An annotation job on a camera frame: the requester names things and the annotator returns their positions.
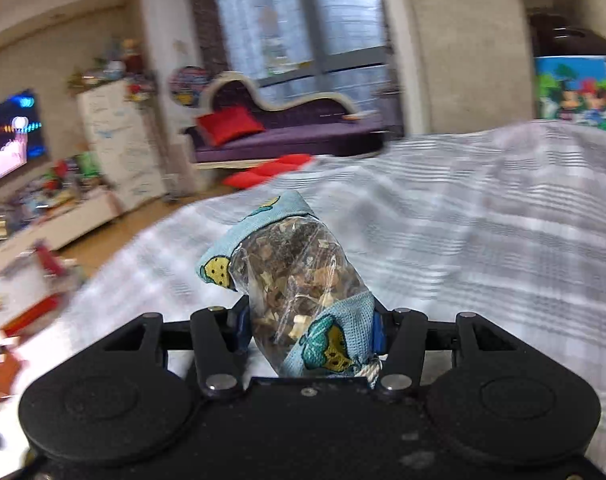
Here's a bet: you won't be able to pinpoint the grey plaid blanket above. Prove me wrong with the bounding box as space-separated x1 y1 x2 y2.
63 120 606 461

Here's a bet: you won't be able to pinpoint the red and white box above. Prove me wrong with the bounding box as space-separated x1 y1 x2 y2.
0 245 71 336

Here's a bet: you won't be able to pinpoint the purple sofa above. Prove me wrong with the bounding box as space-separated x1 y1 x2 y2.
183 72 399 166

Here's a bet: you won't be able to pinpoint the low white cabinet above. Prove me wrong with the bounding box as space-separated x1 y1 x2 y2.
0 190 121 271

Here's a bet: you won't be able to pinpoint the brown leather bag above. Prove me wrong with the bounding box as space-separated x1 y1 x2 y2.
0 345 29 403

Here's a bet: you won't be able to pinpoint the tall white drawn-on cabinet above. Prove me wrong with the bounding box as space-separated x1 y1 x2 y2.
76 80 166 211

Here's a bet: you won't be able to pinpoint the television screen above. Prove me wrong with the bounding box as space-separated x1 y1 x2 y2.
0 90 49 191

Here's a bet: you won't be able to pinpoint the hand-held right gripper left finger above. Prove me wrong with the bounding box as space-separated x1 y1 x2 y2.
100 305 251 398

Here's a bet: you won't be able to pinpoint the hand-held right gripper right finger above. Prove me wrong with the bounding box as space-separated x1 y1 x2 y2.
373 307 521 393

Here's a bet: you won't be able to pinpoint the red floor cushions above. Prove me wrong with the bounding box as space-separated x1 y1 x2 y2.
222 154 314 190

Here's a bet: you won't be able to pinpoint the red sofa cushion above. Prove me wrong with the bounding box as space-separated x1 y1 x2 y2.
195 106 266 146

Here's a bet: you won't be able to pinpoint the round colourful wall plate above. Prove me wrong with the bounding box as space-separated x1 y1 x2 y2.
168 66 211 108

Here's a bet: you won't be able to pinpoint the cartoon picture box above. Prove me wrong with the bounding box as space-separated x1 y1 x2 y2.
533 55 606 133

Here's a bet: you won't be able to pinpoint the large window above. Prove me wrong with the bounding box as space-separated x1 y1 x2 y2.
210 0 389 91

